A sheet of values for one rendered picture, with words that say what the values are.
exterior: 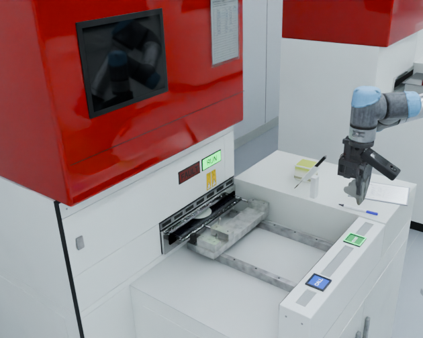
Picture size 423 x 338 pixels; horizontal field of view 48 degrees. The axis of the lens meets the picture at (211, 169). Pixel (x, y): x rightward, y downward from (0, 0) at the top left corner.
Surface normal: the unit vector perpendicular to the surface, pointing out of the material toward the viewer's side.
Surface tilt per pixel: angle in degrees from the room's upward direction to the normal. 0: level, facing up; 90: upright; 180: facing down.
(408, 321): 0
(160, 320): 90
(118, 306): 90
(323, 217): 90
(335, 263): 0
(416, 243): 0
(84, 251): 90
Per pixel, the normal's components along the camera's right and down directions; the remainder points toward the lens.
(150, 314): -0.61, 0.36
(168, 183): 0.80, 0.23
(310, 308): -0.04, -0.90
